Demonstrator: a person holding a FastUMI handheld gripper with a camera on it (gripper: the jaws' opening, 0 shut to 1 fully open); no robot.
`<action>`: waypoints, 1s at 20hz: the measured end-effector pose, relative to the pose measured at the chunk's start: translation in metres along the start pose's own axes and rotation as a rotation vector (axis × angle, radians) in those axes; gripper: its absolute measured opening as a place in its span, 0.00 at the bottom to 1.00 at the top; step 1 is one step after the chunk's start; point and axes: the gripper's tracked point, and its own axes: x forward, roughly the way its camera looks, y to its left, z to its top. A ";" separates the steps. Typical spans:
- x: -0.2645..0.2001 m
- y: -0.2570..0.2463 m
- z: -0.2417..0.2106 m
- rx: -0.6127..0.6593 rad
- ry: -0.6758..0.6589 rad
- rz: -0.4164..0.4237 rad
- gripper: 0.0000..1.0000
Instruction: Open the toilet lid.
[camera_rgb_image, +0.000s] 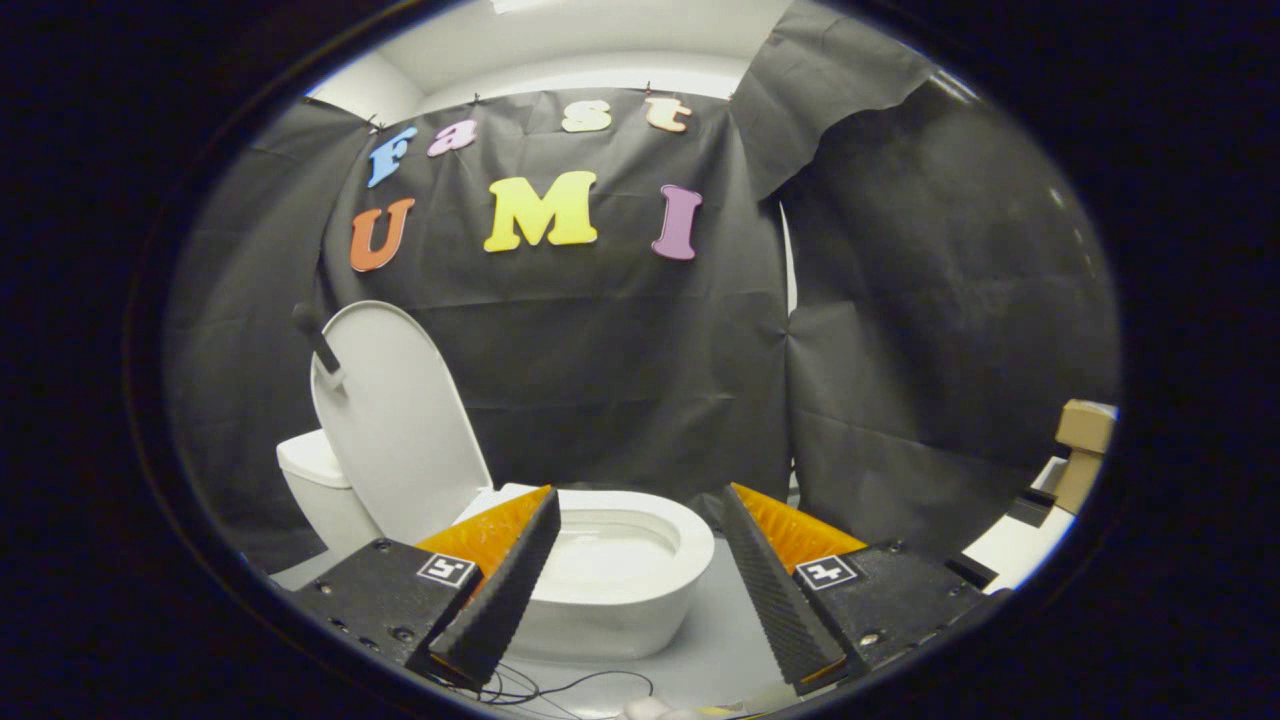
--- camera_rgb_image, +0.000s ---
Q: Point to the white table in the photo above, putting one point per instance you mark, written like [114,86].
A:
[1015,550]

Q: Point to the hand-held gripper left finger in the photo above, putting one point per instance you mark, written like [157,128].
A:
[505,600]

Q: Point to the white toilet lid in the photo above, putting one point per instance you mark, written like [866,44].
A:
[400,420]

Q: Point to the black backdrop cloth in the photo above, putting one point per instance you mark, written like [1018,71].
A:
[620,380]

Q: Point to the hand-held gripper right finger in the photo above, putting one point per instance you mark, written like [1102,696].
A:
[770,590]

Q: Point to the small black box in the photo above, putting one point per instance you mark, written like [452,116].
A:
[1030,507]

